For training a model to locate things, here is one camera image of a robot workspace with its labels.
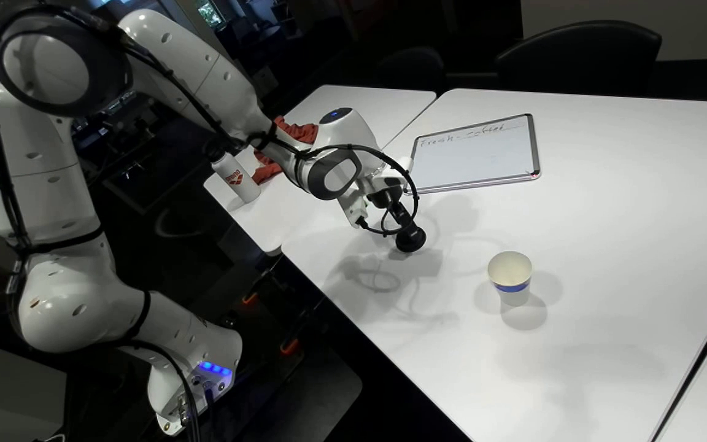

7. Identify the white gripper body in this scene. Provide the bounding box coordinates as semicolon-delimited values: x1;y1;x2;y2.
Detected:
357;160;413;211

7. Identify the black round cup lid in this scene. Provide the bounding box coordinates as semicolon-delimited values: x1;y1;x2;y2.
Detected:
392;224;430;256

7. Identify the blue and white coffee cup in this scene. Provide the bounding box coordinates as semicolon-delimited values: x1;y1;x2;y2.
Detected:
487;249;536;306

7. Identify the red cloth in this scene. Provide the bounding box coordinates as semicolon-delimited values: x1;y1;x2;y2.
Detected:
251;116;319;186

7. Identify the small framed whiteboard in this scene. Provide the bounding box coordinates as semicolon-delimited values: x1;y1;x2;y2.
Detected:
406;110;543;196

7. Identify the small black office chair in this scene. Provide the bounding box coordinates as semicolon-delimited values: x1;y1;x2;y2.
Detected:
375;44;450;94

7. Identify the large black office chair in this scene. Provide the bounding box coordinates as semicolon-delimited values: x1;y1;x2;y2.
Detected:
493;20;665;95

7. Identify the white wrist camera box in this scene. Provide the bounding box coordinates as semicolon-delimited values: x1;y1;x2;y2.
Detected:
340;191;374;228

